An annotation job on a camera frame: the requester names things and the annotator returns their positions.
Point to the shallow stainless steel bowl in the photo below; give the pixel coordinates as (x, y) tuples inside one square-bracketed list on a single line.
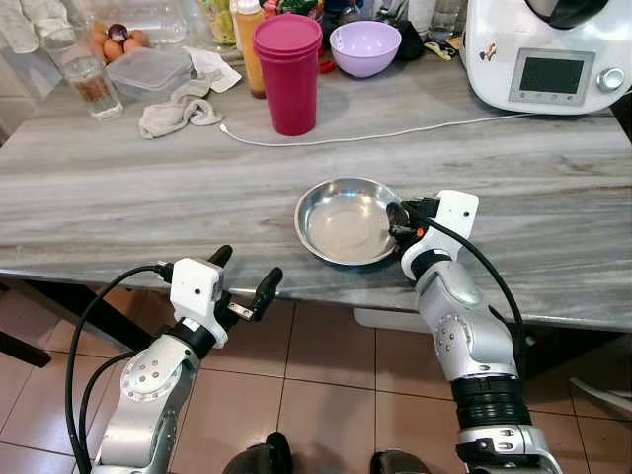
[(346, 222)]

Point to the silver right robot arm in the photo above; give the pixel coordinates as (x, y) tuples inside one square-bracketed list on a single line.
[(469, 336)]

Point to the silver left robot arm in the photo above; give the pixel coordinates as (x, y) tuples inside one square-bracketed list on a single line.
[(148, 395)]

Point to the white storage box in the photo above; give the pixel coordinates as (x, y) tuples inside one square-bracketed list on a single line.
[(390, 320)]

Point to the black left robot foot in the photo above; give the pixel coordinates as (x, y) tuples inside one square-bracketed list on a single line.
[(259, 456)]

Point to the black robot foot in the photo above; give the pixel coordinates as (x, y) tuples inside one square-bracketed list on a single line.
[(259, 456), (400, 462)]

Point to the crumpled grey cloth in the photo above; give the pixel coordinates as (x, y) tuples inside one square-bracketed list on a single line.
[(178, 111)]

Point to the lilac plastic bowl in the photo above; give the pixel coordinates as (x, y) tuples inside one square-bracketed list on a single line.
[(365, 49)]

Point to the magenta lidded plastic tumbler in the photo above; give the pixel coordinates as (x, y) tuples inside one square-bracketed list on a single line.
[(288, 79)]

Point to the black pouch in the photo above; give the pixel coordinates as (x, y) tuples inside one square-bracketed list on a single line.
[(410, 39)]

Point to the white paper napkin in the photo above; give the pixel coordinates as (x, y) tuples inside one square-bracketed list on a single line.
[(212, 67)]

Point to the clear lidded plastic container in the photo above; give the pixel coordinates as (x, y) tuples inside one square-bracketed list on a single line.
[(148, 71)]

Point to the clear glass jar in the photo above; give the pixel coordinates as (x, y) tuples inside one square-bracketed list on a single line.
[(446, 15)]

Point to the white kitchen machine with display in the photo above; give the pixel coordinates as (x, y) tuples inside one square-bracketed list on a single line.
[(553, 54)]

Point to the orange sauce bottle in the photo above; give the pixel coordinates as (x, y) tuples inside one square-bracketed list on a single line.
[(248, 44)]

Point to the black right robot foot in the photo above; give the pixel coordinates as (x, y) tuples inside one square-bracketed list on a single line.
[(400, 462)]

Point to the clear drinking glass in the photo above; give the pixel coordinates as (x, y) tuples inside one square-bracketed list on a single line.
[(87, 74)]

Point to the brown egg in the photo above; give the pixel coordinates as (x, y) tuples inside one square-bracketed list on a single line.
[(137, 40), (114, 50)]

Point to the white chair leg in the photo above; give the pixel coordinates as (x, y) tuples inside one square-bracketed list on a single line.
[(597, 395)]

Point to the green labelled bottle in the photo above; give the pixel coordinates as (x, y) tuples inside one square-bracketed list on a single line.
[(217, 15)]

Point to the purple onion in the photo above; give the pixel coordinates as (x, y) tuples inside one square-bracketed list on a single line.
[(118, 33)]

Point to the large clear plastic box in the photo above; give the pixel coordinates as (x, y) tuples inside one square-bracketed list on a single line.
[(148, 15)]

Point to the white cloth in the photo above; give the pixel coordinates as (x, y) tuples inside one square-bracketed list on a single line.
[(30, 20)]

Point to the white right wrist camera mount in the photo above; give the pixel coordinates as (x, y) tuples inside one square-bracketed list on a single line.
[(454, 219)]

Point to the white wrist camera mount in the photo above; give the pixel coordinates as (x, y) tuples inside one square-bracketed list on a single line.
[(454, 219), (196, 291)]

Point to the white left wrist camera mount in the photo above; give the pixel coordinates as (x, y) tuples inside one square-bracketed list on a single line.
[(196, 291)]

